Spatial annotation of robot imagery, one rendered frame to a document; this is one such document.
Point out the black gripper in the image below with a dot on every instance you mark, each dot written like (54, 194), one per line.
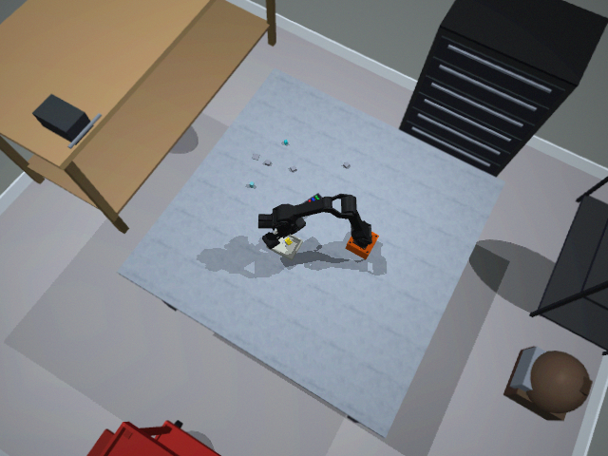
(272, 240)

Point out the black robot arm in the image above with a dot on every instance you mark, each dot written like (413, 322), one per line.
(284, 215)

